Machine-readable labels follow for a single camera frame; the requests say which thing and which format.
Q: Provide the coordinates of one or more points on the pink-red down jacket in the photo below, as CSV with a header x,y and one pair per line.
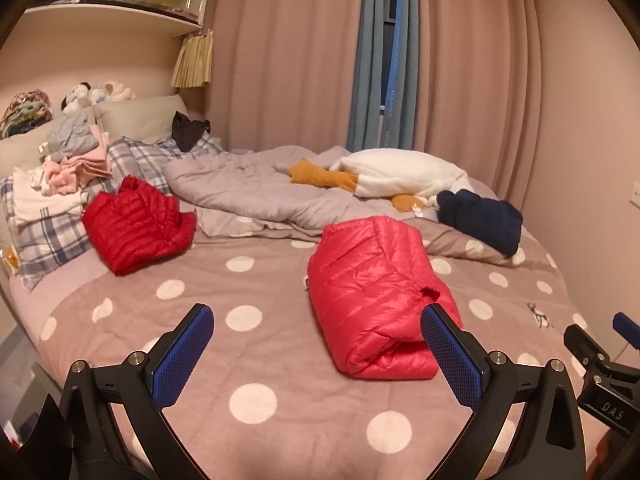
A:
x,y
369,280

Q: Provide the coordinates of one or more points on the black small garment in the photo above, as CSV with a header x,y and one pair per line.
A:
x,y
187,132

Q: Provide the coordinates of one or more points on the polka dot bed cover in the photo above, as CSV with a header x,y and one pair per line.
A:
x,y
266,400

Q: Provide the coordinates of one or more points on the dark red folded down jacket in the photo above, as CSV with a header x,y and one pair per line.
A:
x,y
137,226

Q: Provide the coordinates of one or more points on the navy blue folded garment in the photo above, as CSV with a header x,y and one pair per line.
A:
x,y
496,223

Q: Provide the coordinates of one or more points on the plush toys on headboard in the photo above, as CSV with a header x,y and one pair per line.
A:
x,y
84,95

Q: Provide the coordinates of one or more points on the white goose plush toy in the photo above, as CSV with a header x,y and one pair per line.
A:
x,y
411,180

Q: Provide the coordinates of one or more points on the colourful fabric bundle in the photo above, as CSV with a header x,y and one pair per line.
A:
x,y
27,111

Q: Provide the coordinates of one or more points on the plaid pillow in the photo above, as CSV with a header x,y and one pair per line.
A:
x,y
45,245

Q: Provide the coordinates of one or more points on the pink curtain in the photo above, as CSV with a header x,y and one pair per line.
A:
x,y
283,72

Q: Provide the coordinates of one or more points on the blue-grey inner curtain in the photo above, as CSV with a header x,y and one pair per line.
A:
x,y
386,79

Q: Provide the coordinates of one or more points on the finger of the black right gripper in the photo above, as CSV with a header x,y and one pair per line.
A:
x,y
628,329

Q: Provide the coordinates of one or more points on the beige pillow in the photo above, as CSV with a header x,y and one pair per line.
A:
x,y
147,119

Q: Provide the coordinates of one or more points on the grey crumpled duvet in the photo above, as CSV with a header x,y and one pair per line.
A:
x,y
254,186

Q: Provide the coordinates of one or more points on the pile of pastel clothes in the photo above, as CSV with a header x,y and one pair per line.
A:
x,y
73,156

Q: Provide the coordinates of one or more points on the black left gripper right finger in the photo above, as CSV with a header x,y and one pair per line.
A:
x,y
548,442

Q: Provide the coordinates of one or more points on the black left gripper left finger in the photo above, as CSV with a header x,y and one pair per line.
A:
x,y
144,383

